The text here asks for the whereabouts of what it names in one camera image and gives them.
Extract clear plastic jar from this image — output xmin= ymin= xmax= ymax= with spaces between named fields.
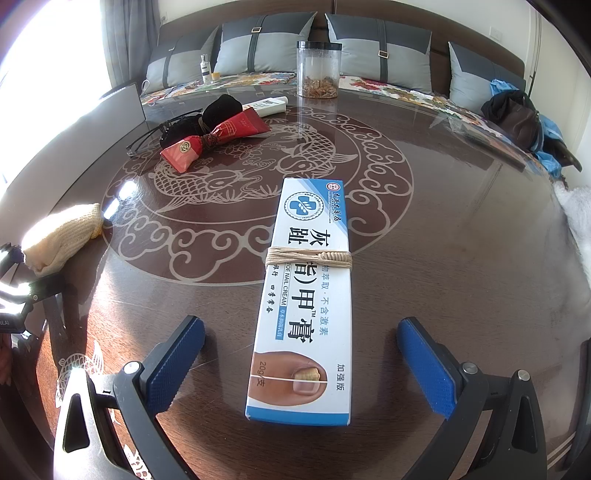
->
xmin=296 ymin=41 xmax=342 ymax=99

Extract tied red packets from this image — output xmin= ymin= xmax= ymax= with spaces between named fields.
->
xmin=160 ymin=111 xmax=271 ymax=174

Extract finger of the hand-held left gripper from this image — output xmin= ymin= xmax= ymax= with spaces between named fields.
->
xmin=102 ymin=181 xmax=136 ymax=227

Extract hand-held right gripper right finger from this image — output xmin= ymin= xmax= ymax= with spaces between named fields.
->
xmin=397 ymin=318 xmax=548 ymax=480

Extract dark brown bag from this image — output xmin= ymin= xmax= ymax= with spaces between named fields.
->
xmin=481 ymin=90 xmax=541 ymax=148

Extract white tube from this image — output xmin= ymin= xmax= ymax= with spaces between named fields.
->
xmin=242 ymin=98 xmax=289 ymax=117

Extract black sock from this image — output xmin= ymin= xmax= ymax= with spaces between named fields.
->
xmin=159 ymin=93 xmax=243 ymax=147

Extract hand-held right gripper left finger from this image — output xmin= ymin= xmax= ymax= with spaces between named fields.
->
xmin=53 ymin=315 xmax=205 ymax=480

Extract grey cushion with strap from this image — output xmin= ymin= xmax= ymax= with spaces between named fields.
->
xmin=448 ymin=41 xmax=527 ymax=109
xmin=215 ymin=11 xmax=317 ymax=75
xmin=147 ymin=25 xmax=221 ymax=90
xmin=325 ymin=13 xmax=432 ymax=90

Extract dark wooden desktop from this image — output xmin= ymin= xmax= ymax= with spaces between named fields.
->
xmin=0 ymin=83 xmax=591 ymax=480

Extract white fluffy cloth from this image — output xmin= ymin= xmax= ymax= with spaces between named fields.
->
xmin=551 ymin=182 xmax=591 ymax=259

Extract grey flat panel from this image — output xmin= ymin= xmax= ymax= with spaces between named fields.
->
xmin=0 ymin=82 xmax=147 ymax=195

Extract black eyeglasses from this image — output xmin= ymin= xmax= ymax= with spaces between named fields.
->
xmin=126 ymin=108 xmax=204 ymax=158

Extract cream knitted sock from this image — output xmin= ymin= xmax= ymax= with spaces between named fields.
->
xmin=22 ymin=202 xmax=103 ymax=278

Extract white and blue ointment box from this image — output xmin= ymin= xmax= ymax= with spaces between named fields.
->
xmin=245 ymin=178 xmax=354 ymax=426

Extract grey curtain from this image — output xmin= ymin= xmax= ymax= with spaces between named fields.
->
xmin=111 ymin=0 xmax=162 ymax=88

